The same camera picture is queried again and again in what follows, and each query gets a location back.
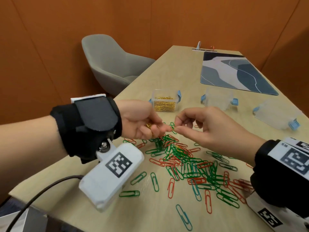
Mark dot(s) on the person's right hand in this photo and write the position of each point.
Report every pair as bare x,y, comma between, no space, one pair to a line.
222,135

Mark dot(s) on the person's left hand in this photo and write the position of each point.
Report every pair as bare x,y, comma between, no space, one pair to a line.
137,118

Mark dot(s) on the handful of gold paper clips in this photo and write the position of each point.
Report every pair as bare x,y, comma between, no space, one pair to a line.
149,126

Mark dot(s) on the sorted heap of gold clips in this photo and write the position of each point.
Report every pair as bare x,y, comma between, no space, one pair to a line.
164,106

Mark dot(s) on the transparent box with blue latches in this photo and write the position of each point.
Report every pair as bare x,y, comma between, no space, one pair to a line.
165,92
275,115
218,99

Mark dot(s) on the pile of colored paper clips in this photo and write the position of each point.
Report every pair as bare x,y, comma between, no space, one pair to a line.
193,166

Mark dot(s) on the person's left forearm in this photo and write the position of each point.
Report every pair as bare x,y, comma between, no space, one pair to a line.
29,152

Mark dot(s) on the white right marker band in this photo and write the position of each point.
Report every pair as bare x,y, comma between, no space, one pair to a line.
275,152

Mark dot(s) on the white marker band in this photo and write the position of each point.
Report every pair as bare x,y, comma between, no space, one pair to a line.
82,98
275,152

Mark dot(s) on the white left marker band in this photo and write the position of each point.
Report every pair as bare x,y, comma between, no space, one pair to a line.
82,98

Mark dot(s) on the blue patterned desk mat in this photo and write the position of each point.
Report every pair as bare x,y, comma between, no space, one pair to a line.
239,74

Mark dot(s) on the grey shell chair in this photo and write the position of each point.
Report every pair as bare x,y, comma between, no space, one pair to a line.
108,60

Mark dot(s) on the grey white box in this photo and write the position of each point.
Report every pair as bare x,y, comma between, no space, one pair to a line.
36,221

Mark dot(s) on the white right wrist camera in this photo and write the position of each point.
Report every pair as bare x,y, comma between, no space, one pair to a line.
256,205

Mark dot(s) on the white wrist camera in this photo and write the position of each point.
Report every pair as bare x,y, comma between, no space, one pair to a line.
256,205
96,188

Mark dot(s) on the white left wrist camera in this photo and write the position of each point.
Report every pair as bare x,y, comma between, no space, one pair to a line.
96,188

